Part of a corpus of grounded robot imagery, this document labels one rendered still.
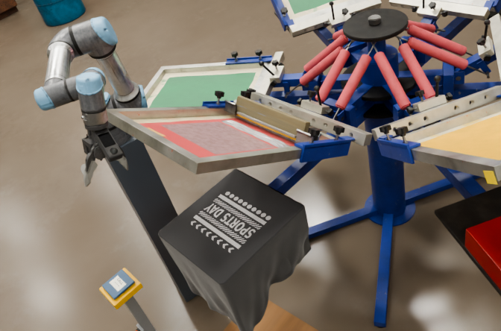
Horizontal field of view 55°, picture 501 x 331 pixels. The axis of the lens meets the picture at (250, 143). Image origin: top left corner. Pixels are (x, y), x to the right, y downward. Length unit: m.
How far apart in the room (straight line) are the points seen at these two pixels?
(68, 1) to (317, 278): 6.09
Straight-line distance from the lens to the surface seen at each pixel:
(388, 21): 2.49
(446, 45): 2.60
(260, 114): 2.07
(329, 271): 3.02
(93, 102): 1.53
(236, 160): 1.55
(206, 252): 2.03
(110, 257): 3.62
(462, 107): 2.18
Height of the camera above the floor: 2.44
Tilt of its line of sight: 37 degrees down
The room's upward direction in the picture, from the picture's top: 17 degrees counter-clockwise
